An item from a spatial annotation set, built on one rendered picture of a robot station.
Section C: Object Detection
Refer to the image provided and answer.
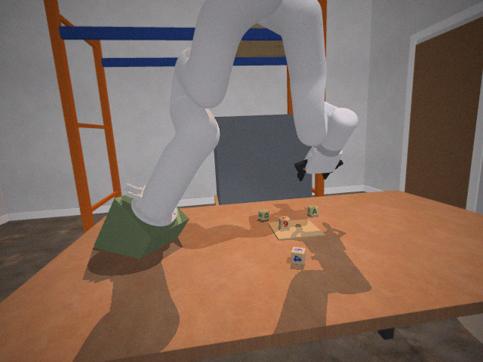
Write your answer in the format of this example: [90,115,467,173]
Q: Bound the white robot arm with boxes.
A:
[125,0,358,226]

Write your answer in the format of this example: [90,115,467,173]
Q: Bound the tan flat mat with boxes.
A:
[268,219,325,240]

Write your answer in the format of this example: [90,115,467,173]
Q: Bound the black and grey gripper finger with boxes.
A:
[294,159,308,181]
[322,160,343,179]

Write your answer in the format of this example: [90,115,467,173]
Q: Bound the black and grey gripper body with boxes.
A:
[304,147,342,174]

